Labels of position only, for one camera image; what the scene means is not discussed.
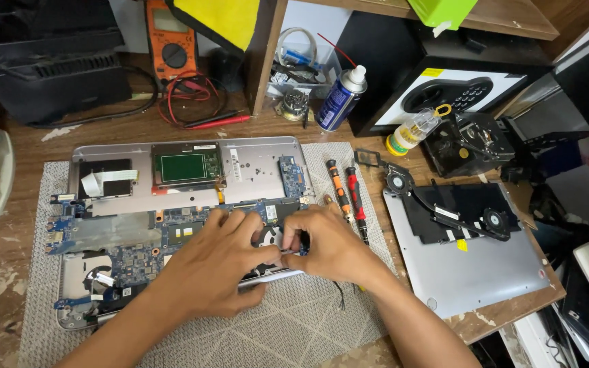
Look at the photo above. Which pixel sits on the person's right hand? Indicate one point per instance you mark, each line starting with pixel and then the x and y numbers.
pixel 338 250

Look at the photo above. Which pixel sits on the person's left hand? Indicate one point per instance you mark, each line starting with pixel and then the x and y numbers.
pixel 207 271

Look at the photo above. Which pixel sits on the red black screwdriver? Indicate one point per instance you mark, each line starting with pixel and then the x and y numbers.
pixel 356 197

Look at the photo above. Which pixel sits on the orange black screwdriver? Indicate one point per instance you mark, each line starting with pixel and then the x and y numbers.
pixel 337 186

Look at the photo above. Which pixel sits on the blue laptop motherboard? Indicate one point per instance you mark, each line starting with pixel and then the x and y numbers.
pixel 136 255

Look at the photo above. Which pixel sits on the small blue daughter board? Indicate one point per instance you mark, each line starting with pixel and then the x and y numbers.
pixel 292 176

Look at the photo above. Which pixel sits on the grey woven work mat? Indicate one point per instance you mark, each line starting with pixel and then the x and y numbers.
pixel 294 327

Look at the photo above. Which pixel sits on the green touchpad circuit board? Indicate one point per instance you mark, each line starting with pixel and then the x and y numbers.
pixel 184 167

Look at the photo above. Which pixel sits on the silver open laptop chassis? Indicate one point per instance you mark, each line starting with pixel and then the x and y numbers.
pixel 253 174

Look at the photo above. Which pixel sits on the black dual fan heatpipe assembly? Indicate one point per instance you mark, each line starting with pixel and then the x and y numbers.
pixel 443 212

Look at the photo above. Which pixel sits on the silver laptop bottom cover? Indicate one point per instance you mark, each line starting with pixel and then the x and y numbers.
pixel 468 276

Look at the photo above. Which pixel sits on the clear bottle with yellow base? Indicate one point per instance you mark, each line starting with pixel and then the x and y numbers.
pixel 413 132

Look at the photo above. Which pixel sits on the red multimeter test lead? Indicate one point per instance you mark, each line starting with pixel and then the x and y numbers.
pixel 218 122

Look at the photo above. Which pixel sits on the blue spray can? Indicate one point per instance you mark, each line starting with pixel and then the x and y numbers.
pixel 339 99

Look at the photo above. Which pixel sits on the small metal motor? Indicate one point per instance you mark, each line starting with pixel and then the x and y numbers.
pixel 294 105

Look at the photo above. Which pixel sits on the black multimeter test lead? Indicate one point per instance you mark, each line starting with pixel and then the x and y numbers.
pixel 212 117

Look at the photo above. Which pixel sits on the black metal mechanism block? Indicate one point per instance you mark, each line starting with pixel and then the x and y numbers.
pixel 471 145

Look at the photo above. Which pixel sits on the clear container of small parts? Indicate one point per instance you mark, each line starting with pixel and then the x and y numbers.
pixel 299 71

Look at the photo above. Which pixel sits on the black safe with keypad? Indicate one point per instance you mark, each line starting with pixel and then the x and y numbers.
pixel 391 66

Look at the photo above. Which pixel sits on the wooden shelf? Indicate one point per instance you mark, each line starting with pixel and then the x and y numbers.
pixel 269 41

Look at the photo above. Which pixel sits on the orange multimeter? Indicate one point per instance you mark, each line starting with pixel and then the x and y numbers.
pixel 172 46

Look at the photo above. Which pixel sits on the heap of laptops and parts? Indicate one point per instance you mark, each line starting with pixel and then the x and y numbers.
pixel 575 255

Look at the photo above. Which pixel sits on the yellow cloth with black edge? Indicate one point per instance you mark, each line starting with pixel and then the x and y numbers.
pixel 223 20

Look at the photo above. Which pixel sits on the green plastic box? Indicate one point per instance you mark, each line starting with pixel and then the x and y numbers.
pixel 440 11

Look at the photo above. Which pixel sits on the black printer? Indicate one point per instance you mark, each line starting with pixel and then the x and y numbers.
pixel 44 61

